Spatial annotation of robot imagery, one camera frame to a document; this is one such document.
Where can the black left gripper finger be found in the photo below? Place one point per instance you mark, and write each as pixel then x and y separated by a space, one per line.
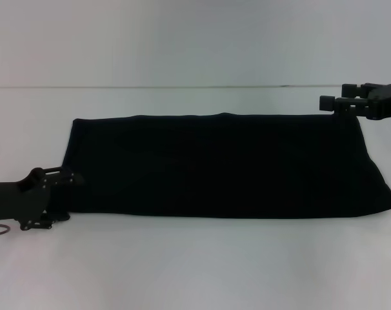
pixel 55 219
pixel 63 177

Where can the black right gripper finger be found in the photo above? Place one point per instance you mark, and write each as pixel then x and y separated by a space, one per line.
pixel 353 90
pixel 340 104

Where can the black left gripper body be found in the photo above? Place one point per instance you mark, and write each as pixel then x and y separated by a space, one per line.
pixel 21 200

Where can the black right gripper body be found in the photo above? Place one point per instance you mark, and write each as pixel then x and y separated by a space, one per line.
pixel 386 101

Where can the black t-shirt with FREE print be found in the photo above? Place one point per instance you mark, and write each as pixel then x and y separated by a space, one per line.
pixel 231 168

